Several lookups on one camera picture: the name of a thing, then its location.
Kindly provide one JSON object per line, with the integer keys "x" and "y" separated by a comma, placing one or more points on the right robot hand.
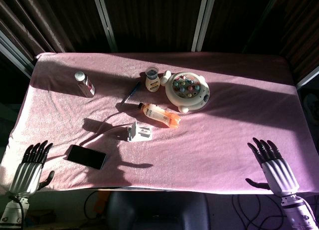
{"x": 279, "y": 168}

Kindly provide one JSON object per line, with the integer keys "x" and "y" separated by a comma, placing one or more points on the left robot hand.
{"x": 27, "y": 170}

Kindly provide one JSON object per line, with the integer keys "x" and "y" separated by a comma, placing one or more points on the black smartphone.
{"x": 86, "y": 156}

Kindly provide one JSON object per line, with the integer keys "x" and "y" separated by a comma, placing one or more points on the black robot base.
{"x": 157, "y": 210}

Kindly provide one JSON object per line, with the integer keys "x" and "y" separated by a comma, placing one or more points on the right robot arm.
{"x": 297, "y": 211}

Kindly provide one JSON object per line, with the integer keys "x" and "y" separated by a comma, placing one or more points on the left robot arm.
{"x": 12, "y": 211}

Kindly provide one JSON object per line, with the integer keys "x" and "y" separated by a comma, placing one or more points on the white phone stand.
{"x": 138, "y": 134}

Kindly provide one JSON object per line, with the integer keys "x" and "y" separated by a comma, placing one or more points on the pink tablecloth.
{"x": 189, "y": 145}

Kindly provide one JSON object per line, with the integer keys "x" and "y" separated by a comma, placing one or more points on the dark red white-capped bottle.
{"x": 84, "y": 84}

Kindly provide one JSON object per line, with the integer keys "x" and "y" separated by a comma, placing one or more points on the white fishing game toy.
{"x": 187, "y": 90}

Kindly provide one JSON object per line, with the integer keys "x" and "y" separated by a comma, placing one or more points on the blue pen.
{"x": 131, "y": 92}

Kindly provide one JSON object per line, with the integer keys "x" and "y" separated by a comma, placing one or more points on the orange drink bottle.
{"x": 159, "y": 114}

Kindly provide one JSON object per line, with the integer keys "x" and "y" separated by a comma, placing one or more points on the cream sauce bottle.
{"x": 152, "y": 79}

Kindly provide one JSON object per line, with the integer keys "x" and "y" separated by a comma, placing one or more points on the dark brown curtain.
{"x": 159, "y": 18}

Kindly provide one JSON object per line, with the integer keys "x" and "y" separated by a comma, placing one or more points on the white metal frame post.
{"x": 15, "y": 55}
{"x": 104, "y": 18}
{"x": 307, "y": 79}
{"x": 204, "y": 20}

